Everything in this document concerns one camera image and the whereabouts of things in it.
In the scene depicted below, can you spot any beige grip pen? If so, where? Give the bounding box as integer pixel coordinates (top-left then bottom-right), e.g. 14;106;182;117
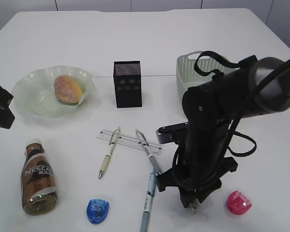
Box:
99;127;121;179

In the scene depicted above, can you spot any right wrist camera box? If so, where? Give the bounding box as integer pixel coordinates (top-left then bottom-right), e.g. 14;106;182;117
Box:
156;122;188;145

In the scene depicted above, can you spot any blue pencil sharpener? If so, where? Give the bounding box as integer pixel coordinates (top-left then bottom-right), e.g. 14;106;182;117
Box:
87;199;109;220

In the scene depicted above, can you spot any paper scrap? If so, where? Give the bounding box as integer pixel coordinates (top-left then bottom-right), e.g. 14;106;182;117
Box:
188;198;199;213

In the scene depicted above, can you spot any orange bread loaf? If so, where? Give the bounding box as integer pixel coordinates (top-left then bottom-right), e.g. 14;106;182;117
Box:
54;74;83;104

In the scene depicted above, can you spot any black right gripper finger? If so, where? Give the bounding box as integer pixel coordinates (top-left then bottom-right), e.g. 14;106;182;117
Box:
179;189;191;208
195;190;205;203

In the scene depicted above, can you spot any Nescafe coffee bottle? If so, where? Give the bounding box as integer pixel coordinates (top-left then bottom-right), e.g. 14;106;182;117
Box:
21;138;58;216

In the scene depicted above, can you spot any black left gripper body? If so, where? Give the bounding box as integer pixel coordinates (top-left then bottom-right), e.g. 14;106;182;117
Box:
0;86;15;129

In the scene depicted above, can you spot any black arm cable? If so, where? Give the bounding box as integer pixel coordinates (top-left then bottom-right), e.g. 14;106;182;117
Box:
171;50;290;189

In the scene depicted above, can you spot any pale green glass wavy plate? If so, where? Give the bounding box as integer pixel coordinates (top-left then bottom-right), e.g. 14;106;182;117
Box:
12;65;99;117

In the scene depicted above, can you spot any light blue pen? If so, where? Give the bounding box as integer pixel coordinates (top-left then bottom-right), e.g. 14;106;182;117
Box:
140;170;156;232

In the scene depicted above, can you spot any clear plastic ruler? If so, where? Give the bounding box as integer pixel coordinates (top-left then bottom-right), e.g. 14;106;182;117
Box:
96;130;163;156

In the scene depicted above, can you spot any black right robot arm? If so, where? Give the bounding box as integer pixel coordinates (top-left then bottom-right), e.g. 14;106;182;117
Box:
156;51;290;208

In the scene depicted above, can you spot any pink pencil sharpener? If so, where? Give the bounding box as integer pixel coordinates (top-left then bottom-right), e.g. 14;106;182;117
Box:
226;190;252;215

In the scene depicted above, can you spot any pale green plastic basket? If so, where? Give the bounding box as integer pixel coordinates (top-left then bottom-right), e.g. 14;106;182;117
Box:
176;51;235;100

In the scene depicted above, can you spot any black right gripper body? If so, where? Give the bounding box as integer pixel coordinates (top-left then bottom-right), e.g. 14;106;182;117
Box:
157;121;238;201

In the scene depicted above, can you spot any grey grip pen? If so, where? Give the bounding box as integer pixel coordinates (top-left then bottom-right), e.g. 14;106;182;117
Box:
135;129;162;175

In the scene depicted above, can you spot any black mesh pen holder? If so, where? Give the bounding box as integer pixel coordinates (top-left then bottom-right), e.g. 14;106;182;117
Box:
113;61;142;108

